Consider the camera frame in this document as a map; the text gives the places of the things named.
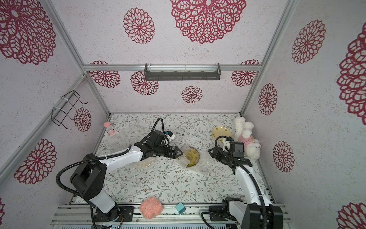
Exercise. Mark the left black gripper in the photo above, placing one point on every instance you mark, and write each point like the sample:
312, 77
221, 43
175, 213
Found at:
170, 152

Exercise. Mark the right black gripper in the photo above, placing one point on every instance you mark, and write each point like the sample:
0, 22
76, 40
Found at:
218, 153

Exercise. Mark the bubble-wrapped plate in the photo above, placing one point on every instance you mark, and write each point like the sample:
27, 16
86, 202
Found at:
145, 163
193, 156

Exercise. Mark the cream dinner plate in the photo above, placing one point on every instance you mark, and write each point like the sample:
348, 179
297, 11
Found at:
220, 131

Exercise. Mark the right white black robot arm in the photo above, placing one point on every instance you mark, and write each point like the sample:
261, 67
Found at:
258, 212

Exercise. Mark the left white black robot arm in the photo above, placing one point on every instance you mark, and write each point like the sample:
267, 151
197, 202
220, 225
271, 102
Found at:
88, 178

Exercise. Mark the white plush poodle pink shirt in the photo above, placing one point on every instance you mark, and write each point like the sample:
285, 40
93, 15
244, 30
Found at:
243, 133

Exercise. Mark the pink fluffy ball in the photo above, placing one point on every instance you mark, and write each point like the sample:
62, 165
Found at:
151, 208

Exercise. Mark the teal small cube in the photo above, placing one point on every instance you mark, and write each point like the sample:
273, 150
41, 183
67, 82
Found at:
180, 208

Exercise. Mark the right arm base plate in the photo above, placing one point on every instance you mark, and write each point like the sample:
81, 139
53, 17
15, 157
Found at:
220, 213

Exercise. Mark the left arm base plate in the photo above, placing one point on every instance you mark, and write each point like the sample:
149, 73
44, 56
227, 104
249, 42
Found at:
121, 213

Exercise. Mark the black wall shelf rail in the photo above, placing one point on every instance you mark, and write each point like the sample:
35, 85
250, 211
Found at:
182, 72

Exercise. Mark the black wire wall rack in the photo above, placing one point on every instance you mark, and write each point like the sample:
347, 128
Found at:
62, 112

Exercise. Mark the aluminium front rail frame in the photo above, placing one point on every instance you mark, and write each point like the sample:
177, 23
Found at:
80, 215

